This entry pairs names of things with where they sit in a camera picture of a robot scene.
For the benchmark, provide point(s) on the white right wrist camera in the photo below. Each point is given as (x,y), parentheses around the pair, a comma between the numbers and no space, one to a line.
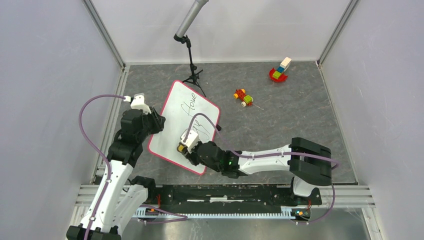
(189,139)

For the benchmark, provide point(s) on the grey microphone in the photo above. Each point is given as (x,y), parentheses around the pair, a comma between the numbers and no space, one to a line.
(189,18)

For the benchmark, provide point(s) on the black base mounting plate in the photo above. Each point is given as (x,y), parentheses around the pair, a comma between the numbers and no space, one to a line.
(228,199)

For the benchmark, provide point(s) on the pink framed whiteboard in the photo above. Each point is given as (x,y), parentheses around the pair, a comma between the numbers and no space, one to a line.
(181,104)

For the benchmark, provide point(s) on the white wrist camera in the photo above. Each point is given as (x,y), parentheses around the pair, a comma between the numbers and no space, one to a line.
(138,102)
(189,139)

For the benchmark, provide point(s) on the black tripod microphone stand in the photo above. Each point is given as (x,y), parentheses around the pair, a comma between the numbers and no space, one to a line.
(195,76)

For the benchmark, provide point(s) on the red toy brick boat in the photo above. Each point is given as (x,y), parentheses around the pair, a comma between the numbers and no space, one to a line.
(278,74)

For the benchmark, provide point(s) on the red toy brick car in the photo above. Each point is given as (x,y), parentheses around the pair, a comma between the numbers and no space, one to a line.
(246,100)

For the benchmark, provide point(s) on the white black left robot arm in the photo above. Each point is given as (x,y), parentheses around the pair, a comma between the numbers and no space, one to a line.
(108,216)

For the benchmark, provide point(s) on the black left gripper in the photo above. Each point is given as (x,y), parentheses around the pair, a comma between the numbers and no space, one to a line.
(159,120)

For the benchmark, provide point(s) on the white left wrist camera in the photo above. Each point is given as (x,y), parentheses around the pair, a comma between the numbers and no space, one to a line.
(138,102)

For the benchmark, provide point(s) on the white slotted cable duct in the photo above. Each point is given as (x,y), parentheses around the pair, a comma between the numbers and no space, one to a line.
(284,213)

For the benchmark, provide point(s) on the yellow bone shaped eraser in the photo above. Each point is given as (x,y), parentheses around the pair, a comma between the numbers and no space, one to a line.
(180,148)

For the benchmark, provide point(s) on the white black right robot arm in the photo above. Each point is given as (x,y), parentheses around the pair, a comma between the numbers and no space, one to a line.
(309,162)

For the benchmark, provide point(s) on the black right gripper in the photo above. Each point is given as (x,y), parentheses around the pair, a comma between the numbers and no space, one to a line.
(190,155)

